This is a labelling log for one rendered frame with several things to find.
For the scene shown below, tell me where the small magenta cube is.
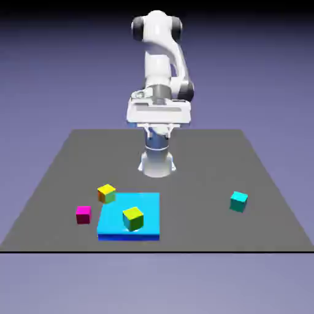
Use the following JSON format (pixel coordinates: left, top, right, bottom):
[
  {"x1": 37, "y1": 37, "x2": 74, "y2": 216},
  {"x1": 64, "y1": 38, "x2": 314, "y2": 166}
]
[{"x1": 75, "y1": 205, "x2": 92, "y2": 225}]

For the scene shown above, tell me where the large blue box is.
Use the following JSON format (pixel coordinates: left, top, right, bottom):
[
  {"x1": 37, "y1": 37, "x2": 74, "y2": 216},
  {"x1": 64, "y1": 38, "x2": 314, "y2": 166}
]
[{"x1": 96, "y1": 192, "x2": 161, "y2": 242}]

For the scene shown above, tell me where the small cyan cube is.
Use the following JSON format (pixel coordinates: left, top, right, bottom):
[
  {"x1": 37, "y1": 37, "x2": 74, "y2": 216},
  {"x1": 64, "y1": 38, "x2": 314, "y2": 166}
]
[{"x1": 229, "y1": 191, "x2": 249, "y2": 213}]

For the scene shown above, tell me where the small yellow-green cube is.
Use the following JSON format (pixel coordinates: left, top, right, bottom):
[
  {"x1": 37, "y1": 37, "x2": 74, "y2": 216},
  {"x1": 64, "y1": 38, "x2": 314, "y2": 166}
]
[{"x1": 122, "y1": 206, "x2": 145, "y2": 232}]

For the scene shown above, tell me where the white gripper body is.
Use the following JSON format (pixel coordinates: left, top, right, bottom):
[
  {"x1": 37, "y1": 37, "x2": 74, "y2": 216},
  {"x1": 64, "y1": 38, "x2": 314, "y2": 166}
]
[{"x1": 126, "y1": 98, "x2": 191, "y2": 129}]

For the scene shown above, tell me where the small yellow cube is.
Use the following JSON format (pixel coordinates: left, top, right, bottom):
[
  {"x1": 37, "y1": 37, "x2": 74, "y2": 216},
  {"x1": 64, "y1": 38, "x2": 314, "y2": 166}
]
[{"x1": 97, "y1": 183, "x2": 117, "y2": 205}]

